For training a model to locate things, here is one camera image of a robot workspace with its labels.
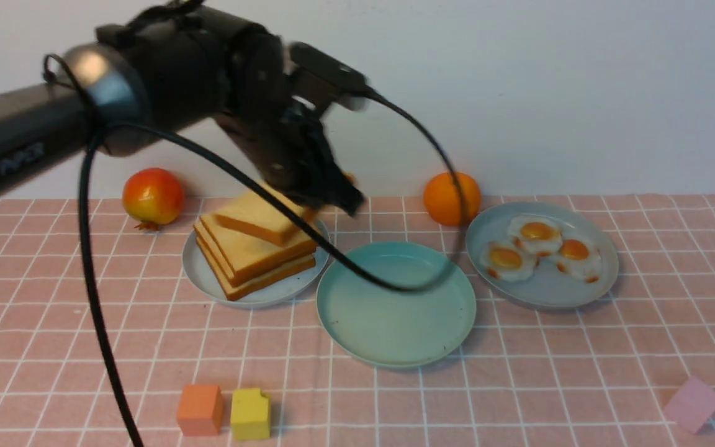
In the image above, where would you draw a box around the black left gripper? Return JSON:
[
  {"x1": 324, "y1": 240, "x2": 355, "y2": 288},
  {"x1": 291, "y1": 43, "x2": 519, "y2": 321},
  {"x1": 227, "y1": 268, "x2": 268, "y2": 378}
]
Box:
[{"x1": 215, "y1": 93, "x2": 365, "y2": 216}]

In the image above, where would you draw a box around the bread slice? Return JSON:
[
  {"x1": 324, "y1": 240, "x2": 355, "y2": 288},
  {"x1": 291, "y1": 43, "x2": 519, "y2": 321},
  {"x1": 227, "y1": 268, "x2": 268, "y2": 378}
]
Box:
[
  {"x1": 211, "y1": 190, "x2": 300, "y2": 246},
  {"x1": 199, "y1": 214, "x2": 319, "y2": 282},
  {"x1": 194, "y1": 223, "x2": 317, "y2": 288},
  {"x1": 196, "y1": 237, "x2": 316, "y2": 302}
]

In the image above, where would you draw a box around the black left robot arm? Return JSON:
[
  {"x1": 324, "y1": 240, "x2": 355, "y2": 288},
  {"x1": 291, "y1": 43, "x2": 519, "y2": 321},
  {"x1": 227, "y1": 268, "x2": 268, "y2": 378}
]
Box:
[{"x1": 0, "y1": 1, "x2": 369, "y2": 215}]

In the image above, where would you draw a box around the orange fruit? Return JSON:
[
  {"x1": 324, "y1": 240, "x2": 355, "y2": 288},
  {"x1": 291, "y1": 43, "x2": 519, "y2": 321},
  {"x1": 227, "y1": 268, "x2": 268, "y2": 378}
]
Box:
[{"x1": 423, "y1": 172, "x2": 482, "y2": 227}]

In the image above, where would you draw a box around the red yellow pomegranate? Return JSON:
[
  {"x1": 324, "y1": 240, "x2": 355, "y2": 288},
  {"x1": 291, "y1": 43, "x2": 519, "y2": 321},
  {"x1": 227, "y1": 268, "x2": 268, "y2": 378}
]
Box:
[{"x1": 122, "y1": 168, "x2": 186, "y2": 231}]

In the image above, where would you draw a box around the yellow notched cube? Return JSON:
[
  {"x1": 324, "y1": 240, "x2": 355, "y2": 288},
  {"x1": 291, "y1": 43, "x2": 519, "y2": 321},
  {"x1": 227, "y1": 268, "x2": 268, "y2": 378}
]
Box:
[{"x1": 230, "y1": 388, "x2": 271, "y2": 441}]

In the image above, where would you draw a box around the grey egg plate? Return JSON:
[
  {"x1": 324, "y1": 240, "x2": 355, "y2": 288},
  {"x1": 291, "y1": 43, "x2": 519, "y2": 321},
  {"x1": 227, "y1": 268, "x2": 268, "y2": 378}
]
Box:
[{"x1": 465, "y1": 202, "x2": 619, "y2": 310}]

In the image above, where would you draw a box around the orange cube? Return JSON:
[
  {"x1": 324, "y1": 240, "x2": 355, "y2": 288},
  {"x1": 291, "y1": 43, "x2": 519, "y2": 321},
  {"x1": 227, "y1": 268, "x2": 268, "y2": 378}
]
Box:
[{"x1": 176, "y1": 384, "x2": 226, "y2": 438}]

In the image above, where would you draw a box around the pink checkered tablecloth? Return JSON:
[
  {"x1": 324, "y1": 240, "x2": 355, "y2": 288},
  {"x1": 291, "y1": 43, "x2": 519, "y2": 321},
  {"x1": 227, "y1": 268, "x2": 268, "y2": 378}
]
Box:
[{"x1": 0, "y1": 194, "x2": 715, "y2": 446}]

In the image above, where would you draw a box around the pink cube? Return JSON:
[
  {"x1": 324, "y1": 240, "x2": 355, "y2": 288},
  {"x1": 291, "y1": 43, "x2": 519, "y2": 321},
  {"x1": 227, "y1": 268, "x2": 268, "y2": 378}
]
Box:
[{"x1": 663, "y1": 376, "x2": 715, "y2": 435}]

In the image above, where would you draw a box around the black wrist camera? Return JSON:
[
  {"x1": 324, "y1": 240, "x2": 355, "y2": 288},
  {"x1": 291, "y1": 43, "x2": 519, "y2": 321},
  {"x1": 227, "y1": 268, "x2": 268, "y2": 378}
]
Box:
[{"x1": 287, "y1": 42, "x2": 370, "y2": 118}]

